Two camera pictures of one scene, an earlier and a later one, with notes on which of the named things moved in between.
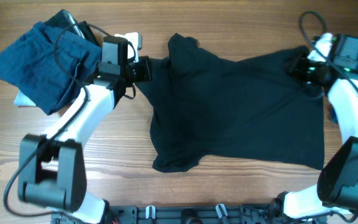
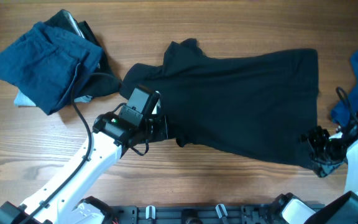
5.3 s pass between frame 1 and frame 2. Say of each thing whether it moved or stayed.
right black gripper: moved
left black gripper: moved
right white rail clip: stayed
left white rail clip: stayed
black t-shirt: moved
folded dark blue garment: stayed
